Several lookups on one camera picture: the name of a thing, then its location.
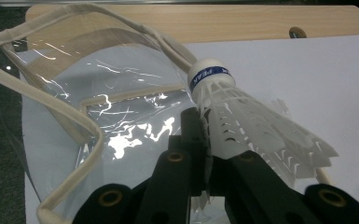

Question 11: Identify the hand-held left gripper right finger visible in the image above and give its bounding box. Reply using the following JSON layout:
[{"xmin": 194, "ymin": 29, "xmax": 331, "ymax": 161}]
[{"xmin": 211, "ymin": 150, "xmax": 321, "ymax": 224}]

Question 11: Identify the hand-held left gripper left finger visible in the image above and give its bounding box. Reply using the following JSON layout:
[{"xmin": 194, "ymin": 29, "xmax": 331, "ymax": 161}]
[{"xmin": 133, "ymin": 106, "xmax": 211, "ymax": 224}]

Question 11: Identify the white shuttlecock blue band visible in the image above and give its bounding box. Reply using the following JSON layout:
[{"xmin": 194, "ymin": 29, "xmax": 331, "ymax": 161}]
[{"xmin": 186, "ymin": 58, "xmax": 339, "ymax": 216}]

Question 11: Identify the clear plastic wooden-framed box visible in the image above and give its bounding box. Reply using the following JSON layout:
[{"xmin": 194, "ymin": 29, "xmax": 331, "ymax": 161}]
[{"xmin": 0, "ymin": 3, "xmax": 335, "ymax": 224}]

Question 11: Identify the round table grommet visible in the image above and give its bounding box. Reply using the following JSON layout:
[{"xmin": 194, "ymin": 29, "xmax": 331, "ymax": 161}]
[{"xmin": 288, "ymin": 26, "xmax": 308, "ymax": 39}]

